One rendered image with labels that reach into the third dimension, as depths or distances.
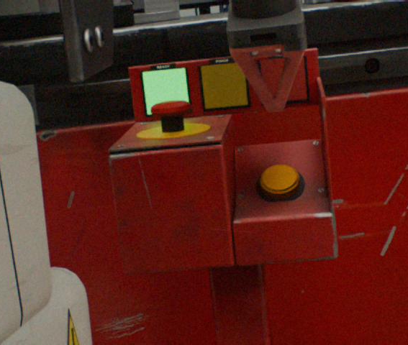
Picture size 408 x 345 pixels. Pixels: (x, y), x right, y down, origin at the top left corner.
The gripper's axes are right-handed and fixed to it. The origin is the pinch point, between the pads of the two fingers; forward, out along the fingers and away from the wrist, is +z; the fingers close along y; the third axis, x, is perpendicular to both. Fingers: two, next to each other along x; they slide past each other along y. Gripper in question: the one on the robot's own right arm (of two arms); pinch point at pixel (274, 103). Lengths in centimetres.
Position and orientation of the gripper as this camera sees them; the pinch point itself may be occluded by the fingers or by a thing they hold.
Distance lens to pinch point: 85.5
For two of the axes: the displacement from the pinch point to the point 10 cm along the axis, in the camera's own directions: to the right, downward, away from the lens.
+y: 0.6, -4.6, 8.9
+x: -9.9, 0.9, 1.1
